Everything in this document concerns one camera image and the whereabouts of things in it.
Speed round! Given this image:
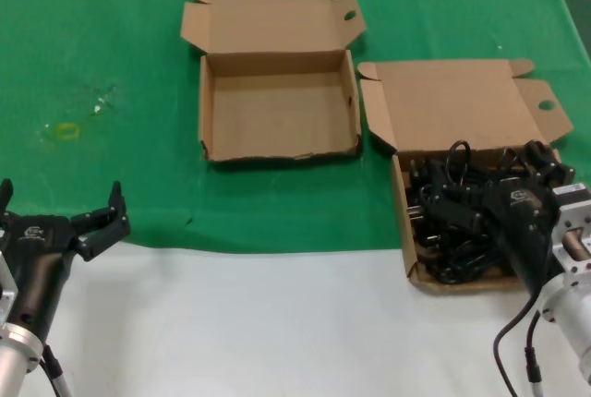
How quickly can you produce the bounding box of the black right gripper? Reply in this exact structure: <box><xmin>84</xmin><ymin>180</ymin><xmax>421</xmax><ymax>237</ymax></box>
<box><xmin>428</xmin><ymin>138</ymin><xmax>577</xmax><ymax>297</ymax></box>

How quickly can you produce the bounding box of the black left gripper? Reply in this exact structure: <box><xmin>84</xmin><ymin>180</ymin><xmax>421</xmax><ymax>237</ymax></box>
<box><xmin>0</xmin><ymin>178</ymin><xmax>132</xmax><ymax>341</ymax></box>

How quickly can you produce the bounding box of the intact brown cardboard box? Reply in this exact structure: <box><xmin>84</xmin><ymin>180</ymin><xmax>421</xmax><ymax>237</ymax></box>
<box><xmin>357</xmin><ymin>58</ymin><xmax>576</xmax><ymax>297</ymax></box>

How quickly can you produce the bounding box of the cardboard box with torn edge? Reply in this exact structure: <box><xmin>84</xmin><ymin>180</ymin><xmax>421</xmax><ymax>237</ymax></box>
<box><xmin>178</xmin><ymin>0</ymin><xmax>368</xmax><ymax>168</ymax></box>

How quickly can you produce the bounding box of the green tablecloth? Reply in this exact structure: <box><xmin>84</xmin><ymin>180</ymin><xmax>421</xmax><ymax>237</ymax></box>
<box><xmin>0</xmin><ymin>0</ymin><xmax>591</xmax><ymax>256</ymax></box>

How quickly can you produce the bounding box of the tangled black power cord pile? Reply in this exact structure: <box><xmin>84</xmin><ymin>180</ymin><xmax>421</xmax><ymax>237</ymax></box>
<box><xmin>404</xmin><ymin>139</ymin><xmax>532</xmax><ymax>285</ymax></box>

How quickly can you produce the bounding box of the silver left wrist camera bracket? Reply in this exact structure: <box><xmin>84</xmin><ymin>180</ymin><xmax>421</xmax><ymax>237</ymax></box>
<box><xmin>0</xmin><ymin>248</ymin><xmax>20</xmax><ymax>327</ymax></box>

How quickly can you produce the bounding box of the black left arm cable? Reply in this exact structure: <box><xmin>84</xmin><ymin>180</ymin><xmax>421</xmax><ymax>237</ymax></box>
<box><xmin>40</xmin><ymin>343</ymin><xmax>72</xmax><ymax>397</ymax></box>

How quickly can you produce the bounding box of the plain black right arm cable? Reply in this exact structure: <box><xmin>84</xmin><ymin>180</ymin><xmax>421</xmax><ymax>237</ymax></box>
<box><xmin>493</xmin><ymin>294</ymin><xmax>542</xmax><ymax>397</ymax></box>

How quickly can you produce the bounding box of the right arm cable, silver connector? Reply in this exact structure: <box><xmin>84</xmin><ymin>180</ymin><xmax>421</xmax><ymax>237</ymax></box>
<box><xmin>525</xmin><ymin>311</ymin><xmax>547</xmax><ymax>397</ymax></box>

